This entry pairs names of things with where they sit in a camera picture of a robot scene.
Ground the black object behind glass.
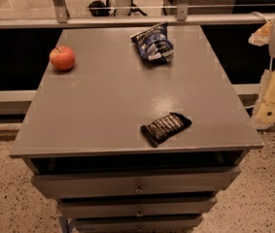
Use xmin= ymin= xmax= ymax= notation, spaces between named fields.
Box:
xmin=87 ymin=0 xmax=115 ymax=17

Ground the grey metal railing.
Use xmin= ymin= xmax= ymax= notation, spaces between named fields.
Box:
xmin=0 ymin=0 xmax=275 ymax=29

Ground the bottom grey drawer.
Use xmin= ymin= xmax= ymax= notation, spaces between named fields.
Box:
xmin=74 ymin=215 xmax=202 ymax=233

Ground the red apple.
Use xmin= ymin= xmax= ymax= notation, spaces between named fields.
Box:
xmin=50 ymin=46 xmax=75 ymax=71

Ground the top grey drawer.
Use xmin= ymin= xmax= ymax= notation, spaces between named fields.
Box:
xmin=32 ymin=166 xmax=240 ymax=199

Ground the black snack bar wrapper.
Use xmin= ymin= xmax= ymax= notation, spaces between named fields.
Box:
xmin=140 ymin=113 xmax=192 ymax=148

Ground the middle grey drawer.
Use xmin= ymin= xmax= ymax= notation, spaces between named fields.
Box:
xmin=58 ymin=197 xmax=217 ymax=218

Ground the grey drawer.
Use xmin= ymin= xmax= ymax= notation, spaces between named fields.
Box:
xmin=32 ymin=166 xmax=240 ymax=199
xmin=74 ymin=215 xmax=202 ymax=233
xmin=58 ymin=197 xmax=217 ymax=218

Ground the blue chip bag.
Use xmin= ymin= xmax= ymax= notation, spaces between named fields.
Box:
xmin=130 ymin=22 xmax=174 ymax=63

